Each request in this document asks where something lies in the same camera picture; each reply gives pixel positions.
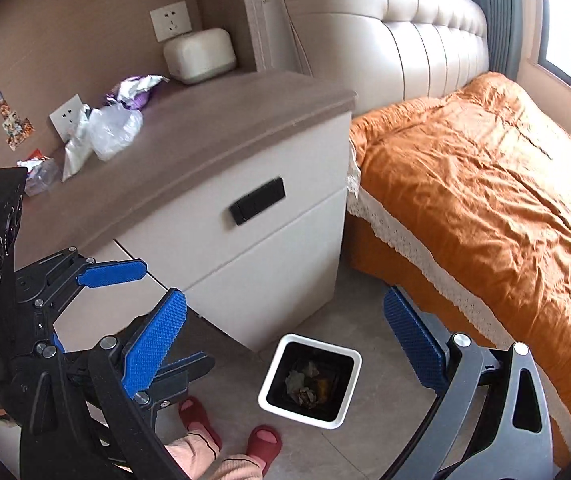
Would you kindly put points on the orange bed skirt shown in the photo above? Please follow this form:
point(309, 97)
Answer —
point(390, 280)

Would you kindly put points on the white nightstand with brown top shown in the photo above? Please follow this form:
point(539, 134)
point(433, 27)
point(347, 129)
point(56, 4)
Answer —
point(205, 160)

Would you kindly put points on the crumpled grey paper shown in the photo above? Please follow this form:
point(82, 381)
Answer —
point(301, 382)

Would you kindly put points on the white wall panel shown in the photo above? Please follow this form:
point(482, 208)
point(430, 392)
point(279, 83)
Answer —
point(270, 20)

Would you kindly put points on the clear plastic piece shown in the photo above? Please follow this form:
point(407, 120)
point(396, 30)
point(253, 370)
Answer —
point(41, 180)

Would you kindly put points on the clear plastic bag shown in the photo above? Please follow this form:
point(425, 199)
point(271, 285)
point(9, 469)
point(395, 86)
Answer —
point(115, 130)

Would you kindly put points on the person's right leg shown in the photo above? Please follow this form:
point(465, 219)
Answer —
point(235, 467)

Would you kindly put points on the cream rounded box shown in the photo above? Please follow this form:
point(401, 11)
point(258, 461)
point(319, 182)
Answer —
point(199, 55)

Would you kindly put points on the white square trash bin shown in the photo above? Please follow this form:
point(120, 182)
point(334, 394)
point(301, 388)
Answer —
point(271, 385)

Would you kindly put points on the purple foil wrapper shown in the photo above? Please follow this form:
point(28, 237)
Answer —
point(133, 91)

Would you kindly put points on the white wall socket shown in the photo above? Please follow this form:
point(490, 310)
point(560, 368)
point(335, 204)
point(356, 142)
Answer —
point(169, 20)
point(63, 117)

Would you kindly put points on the red and white wrapper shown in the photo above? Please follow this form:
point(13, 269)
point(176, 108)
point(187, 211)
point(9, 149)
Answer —
point(35, 160)

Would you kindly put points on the dark red slipper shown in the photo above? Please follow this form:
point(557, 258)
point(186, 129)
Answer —
point(264, 442)
point(196, 412)

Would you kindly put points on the grey green curtain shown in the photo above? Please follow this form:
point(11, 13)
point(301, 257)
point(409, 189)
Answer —
point(498, 15)

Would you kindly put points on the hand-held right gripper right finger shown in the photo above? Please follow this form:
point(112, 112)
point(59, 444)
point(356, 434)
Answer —
point(413, 340)

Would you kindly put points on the cream padded headboard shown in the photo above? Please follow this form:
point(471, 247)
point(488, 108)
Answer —
point(415, 35)

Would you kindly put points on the person's leg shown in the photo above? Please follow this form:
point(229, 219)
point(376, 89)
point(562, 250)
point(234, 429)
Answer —
point(190, 455)
point(235, 467)

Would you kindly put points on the silver foil wrapper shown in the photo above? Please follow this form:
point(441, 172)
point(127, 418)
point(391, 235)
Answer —
point(74, 152)

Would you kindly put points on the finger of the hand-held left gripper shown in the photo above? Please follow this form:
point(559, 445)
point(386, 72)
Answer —
point(113, 272)
point(185, 366)

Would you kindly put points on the orange blanket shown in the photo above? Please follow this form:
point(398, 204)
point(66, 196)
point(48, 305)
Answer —
point(490, 200)

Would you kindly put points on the person's left leg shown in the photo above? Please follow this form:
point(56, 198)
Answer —
point(190, 455)

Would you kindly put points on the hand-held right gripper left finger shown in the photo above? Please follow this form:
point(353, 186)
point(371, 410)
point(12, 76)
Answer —
point(158, 340)

